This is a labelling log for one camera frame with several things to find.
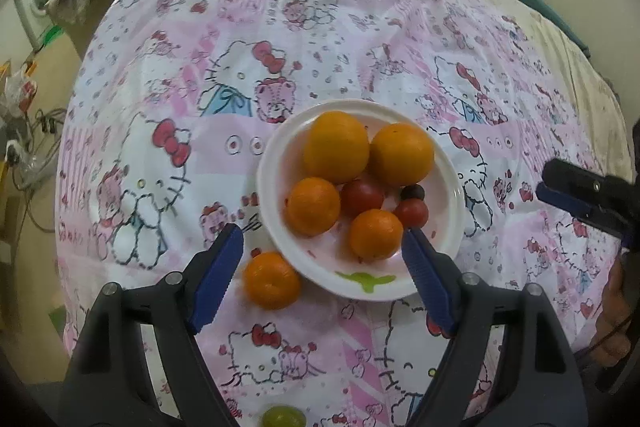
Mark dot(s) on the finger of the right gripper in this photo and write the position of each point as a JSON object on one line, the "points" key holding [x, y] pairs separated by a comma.
{"points": [[563, 177], [570, 197]]}

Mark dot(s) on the round red tomato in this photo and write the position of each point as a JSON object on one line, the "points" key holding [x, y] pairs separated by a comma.
{"points": [[358, 196]]}

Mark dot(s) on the large orange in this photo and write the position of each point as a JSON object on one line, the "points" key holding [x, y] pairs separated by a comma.
{"points": [[336, 148]]}

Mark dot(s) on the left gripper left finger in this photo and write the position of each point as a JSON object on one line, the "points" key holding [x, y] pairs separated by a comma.
{"points": [[137, 362]]}

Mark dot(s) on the pink strawberry plate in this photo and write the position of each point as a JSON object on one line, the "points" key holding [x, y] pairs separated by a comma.
{"points": [[325, 259]]}

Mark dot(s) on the pink cartoon print bedsheet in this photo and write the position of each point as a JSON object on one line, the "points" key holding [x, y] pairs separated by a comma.
{"points": [[171, 113]]}

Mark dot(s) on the small orange mandarin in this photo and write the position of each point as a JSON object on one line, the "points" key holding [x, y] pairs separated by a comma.
{"points": [[312, 207]]}

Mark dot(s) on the medium orange mandarin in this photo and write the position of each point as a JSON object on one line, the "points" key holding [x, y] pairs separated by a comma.
{"points": [[401, 154]]}

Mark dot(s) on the dark grape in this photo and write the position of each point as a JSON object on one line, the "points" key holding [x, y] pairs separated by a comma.
{"points": [[413, 191]]}

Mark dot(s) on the oval red tomato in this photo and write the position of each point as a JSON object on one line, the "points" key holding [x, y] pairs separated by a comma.
{"points": [[412, 213]]}

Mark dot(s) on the green grape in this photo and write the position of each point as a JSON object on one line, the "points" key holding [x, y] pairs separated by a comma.
{"points": [[283, 416]]}

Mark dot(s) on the person's hand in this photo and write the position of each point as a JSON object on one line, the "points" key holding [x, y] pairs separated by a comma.
{"points": [[610, 343]]}

